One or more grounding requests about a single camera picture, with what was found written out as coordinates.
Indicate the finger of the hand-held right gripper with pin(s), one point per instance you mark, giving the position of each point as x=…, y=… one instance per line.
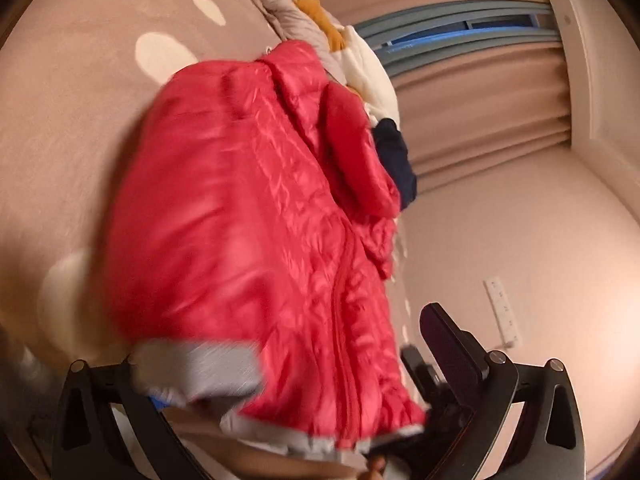
x=420, y=375

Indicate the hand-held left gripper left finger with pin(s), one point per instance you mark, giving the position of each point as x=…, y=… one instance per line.
x=135, y=400

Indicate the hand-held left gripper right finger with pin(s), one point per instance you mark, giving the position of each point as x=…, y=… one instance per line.
x=450, y=345

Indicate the pink hooded down jacket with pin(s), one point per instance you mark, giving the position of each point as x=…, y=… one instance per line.
x=225, y=210

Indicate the navy folded garment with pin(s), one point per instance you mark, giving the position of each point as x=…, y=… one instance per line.
x=400, y=160

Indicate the white goose plush toy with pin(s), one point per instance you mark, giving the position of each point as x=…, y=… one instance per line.
x=370, y=75

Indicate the blue curtain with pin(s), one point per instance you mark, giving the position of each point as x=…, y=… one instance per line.
x=450, y=45

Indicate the window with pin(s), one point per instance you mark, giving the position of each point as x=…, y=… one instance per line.
x=500, y=21

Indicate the grey quilt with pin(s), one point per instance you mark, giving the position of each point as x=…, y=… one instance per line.
x=280, y=5

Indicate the white wall outlet strip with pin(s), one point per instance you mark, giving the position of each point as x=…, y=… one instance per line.
x=500, y=310

